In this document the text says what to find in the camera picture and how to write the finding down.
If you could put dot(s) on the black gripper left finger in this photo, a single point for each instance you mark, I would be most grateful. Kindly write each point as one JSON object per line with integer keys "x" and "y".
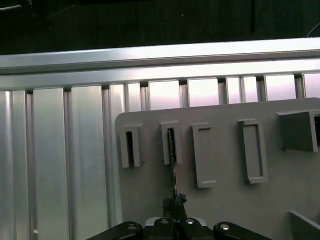
{"x": 160, "y": 230}

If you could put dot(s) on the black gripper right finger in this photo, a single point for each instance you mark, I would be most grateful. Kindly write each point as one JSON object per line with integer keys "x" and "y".
{"x": 195, "y": 231}

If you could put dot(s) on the grey parts rack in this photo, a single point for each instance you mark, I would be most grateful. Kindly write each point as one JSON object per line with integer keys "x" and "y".
{"x": 225, "y": 200}

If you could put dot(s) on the RAM stick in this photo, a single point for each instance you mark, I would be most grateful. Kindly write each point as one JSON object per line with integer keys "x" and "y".
{"x": 174, "y": 180}

